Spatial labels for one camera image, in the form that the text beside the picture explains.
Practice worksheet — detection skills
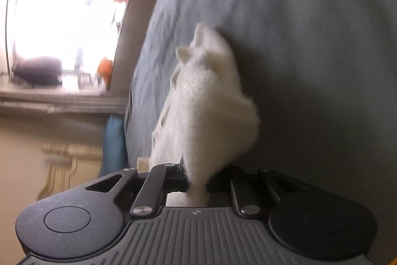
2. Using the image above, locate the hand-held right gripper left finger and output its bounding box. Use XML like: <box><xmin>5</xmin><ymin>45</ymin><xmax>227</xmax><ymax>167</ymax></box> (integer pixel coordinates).
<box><xmin>85</xmin><ymin>156</ymin><xmax>190</xmax><ymax>219</ymax></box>

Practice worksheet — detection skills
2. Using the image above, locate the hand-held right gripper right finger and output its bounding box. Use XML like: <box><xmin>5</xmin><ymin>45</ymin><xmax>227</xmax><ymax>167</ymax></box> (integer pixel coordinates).
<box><xmin>206</xmin><ymin>165</ymin><xmax>307</xmax><ymax>217</ymax></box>

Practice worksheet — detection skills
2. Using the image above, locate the cream fleece sweater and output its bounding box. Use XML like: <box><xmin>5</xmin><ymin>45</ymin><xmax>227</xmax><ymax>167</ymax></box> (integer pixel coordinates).
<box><xmin>148</xmin><ymin>21</ymin><xmax>260</xmax><ymax>208</ymax></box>

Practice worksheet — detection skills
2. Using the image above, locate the teal pillow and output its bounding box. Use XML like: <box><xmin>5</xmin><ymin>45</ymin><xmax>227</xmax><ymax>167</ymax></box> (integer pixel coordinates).
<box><xmin>99</xmin><ymin>114</ymin><xmax>129</xmax><ymax>179</ymax></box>

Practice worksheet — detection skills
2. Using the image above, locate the cream carved headboard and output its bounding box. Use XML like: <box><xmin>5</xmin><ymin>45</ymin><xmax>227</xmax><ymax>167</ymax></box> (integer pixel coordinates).
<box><xmin>35</xmin><ymin>142</ymin><xmax>104</xmax><ymax>202</ymax></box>

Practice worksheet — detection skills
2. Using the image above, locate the orange bag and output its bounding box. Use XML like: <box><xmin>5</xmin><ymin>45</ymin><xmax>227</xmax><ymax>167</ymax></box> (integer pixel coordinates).
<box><xmin>97</xmin><ymin>57</ymin><xmax>113</xmax><ymax>84</ymax></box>

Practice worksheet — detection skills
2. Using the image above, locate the beige curtain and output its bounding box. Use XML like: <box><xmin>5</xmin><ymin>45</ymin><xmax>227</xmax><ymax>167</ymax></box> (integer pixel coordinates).
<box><xmin>0</xmin><ymin>88</ymin><xmax>128</xmax><ymax>115</ymax></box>

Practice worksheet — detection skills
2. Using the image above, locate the grey bed blanket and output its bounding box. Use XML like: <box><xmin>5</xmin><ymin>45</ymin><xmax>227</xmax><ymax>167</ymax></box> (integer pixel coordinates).
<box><xmin>124</xmin><ymin>0</ymin><xmax>397</xmax><ymax>256</ymax></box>

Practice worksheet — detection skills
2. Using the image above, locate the dark hanging bag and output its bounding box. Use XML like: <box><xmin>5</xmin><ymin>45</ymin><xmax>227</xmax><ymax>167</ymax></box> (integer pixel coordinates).
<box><xmin>14</xmin><ymin>55</ymin><xmax>64</xmax><ymax>88</ymax></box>

